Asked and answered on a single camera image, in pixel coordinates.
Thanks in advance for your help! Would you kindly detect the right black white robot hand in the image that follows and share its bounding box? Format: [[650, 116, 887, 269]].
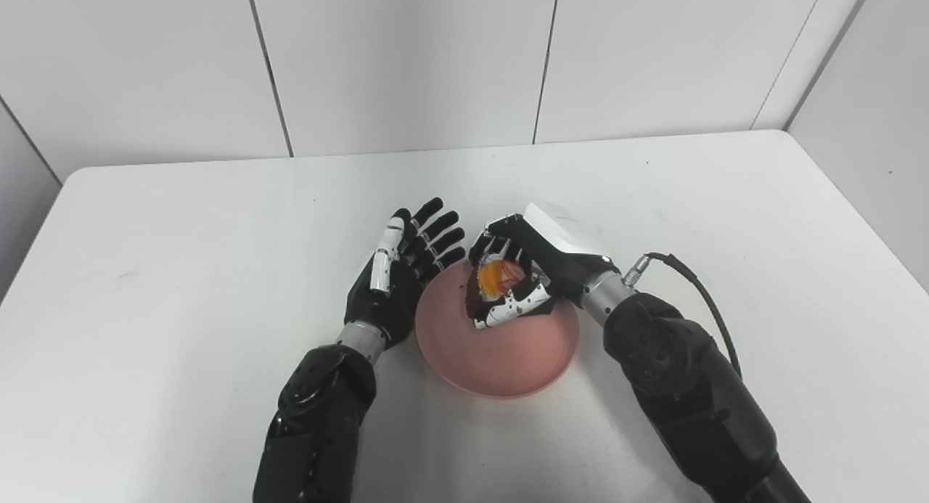
[[468, 202, 625, 330]]

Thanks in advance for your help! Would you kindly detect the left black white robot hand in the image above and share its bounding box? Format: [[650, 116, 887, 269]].
[[343, 197, 467, 351]]

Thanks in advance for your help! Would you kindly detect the chocolate cake slice with fruit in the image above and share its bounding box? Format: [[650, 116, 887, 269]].
[[464, 255, 560, 330]]

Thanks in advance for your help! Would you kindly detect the pink round plate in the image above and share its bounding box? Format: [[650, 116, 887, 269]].
[[414, 260, 581, 400]]

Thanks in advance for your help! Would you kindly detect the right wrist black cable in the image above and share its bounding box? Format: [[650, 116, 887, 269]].
[[622, 252, 742, 379]]

